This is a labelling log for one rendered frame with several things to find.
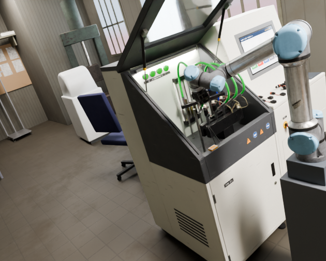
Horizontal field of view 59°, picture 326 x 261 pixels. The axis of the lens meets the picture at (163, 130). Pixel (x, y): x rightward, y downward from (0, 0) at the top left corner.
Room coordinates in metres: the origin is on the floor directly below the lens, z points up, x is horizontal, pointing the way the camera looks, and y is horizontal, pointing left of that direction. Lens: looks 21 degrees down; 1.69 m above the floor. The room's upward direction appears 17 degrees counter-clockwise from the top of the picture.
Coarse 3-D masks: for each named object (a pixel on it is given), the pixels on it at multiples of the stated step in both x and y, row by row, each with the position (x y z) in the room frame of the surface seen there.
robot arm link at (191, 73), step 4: (188, 68) 1.36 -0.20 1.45; (192, 68) 1.35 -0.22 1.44; (196, 68) 1.35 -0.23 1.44; (184, 72) 1.36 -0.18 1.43; (188, 72) 1.35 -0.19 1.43; (192, 72) 1.34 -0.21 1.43; (196, 72) 1.33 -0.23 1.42; (200, 72) 1.35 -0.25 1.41; (184, 76) 1.37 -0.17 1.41; (188, 76) 1.34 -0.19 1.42; (192, 76) 1.33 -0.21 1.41; (196, 76) 1.33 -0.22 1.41; (188, 80) 1.35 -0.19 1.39; (192, 80) 1.34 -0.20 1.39; (196, 80) 1.34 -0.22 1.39; (188, 84) 1.40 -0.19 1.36; (192, 84) 1.37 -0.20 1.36; (196, 84) 1.35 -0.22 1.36; (192, 88) 1.41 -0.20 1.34; (196, 88) 1.40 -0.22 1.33
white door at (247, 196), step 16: (272, 144) 1.71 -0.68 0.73; (240, 160) 1.54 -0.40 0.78; (256, 160) 1.61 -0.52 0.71; (272, 160) 1.69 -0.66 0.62; (224, 176) 1.45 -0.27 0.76; (240, 176) 1.52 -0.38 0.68; (256, 176) 1.60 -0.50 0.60; (272, 176) 1.68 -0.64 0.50; (224, 192) 1.44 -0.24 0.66; (240, 192) 1.51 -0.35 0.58; (256, 192) 1.58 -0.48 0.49; (272, 192) 1.66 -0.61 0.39; (224, 208) 1.42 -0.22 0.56; (240, 208) 1.49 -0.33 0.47; (256, 208) 1.57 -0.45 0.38; (272, 208) 1.65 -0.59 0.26; (224, 224) 1.41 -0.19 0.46; (240, 224) 1.48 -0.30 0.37; (256, 224) 1.55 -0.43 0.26; (272, 224) 1.63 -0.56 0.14; (224, 240) 1.39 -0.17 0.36; (240, 240) 1.46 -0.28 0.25; (256, 240) 1.53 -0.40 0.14; (240, 256) 1.44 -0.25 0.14
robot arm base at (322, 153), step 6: (324, 138) 1.16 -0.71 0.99; (324, 144) 1.14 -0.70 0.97; (318, 150) 1.13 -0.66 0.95; (324, 150) 1.13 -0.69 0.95; (300, 156) 1.17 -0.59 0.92; (306, 156) 1.15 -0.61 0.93; (312, 156) 1.13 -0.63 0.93; (318, 156) 1.13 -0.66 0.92; (324, 156) 1.12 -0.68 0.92; (306, 162) 1.15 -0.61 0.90; (312, 162) 1.13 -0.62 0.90; (318, 162) 1.12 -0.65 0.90
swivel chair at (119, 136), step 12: (84, 96) 3.35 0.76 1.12; (96, 96) 3.21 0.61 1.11; (84, 108) 3.44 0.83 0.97; (96, 108) 3.30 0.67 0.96; (108, 108) 3.19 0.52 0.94; (96, 120) 3.39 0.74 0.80; (108, 120) 3.25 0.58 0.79; (96, 132) 3.50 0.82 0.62; (108, 132) 3.35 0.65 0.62; (120, 132) 3.42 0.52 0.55; (108, 144) 3.29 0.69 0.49; (120, 144) 3.14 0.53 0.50
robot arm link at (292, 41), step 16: (288, 32) 1.04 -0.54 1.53; (304, 32) 1.03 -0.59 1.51; (288, 48) 1.04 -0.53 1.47; (304, 48) 1.02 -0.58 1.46; (288, 64) 1.06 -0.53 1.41; (304, 64) 1.05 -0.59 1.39; (288, 80) 1.08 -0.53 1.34; (304, 80) 1.05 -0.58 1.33; (288, 96) 1.09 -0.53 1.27; (304, 96) 1.05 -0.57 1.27; (304, 112) 1.05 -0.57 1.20; (288, 128) 1.10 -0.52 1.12; (304, 128) 1.03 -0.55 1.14; (320, 128) 1.10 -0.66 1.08; (288, 144) 1.07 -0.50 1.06; (304, 144) 1.03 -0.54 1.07
